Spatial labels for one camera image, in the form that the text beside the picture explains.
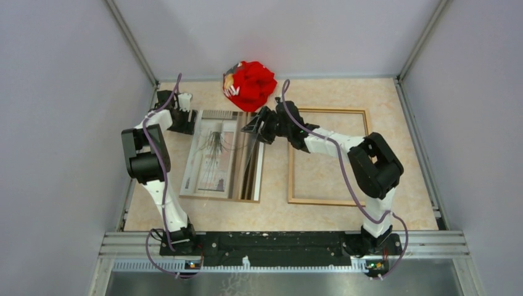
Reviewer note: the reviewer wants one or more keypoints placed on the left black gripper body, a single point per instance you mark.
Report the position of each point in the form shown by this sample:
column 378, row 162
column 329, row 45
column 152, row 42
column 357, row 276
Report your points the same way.
column 182, row 125

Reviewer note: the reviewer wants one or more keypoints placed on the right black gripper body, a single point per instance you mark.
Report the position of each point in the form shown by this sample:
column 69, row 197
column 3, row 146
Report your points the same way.
column 274, row 126

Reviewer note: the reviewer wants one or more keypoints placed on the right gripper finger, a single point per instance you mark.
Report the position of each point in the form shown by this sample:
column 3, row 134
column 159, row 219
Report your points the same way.
column 257, row 123
column 266, row 137

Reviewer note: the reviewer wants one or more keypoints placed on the photo with glass sheet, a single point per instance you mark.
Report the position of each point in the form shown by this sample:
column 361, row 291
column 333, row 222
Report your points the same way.
column 224, row 162

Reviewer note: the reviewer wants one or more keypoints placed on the wooden picture frame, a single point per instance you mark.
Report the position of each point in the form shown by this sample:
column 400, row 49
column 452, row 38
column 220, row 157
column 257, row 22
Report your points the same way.
column 316, row 178

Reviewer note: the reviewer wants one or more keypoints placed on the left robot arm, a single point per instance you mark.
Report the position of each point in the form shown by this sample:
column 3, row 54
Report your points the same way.
column 147, row 160

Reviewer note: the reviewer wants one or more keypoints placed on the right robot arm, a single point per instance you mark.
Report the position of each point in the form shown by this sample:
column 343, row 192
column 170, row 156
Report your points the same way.
column 370, row 168

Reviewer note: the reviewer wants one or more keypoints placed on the red crumpled cloth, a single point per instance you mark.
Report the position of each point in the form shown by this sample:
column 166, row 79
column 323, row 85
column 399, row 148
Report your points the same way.
column 248, row 85

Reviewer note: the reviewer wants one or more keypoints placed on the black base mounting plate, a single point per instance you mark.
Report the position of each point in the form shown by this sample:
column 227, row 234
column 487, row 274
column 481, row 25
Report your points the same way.
column 283, row 249

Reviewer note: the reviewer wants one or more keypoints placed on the left controller board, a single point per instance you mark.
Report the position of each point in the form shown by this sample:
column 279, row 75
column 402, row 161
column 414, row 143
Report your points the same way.
column 192, row 265

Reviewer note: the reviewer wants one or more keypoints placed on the controller board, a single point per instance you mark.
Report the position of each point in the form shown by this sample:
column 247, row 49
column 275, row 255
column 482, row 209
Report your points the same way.
column 379, row 267
column 192, row 265

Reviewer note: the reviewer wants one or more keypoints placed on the right controller board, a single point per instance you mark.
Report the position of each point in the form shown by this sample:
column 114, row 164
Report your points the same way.
column 379, row 267

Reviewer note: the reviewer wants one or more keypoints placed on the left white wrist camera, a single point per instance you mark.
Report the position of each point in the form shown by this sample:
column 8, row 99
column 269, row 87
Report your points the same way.
column 184, row 101

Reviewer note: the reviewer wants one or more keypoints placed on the aluminium rail front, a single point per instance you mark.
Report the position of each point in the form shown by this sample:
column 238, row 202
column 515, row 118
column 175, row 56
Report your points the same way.
column 131, row 251

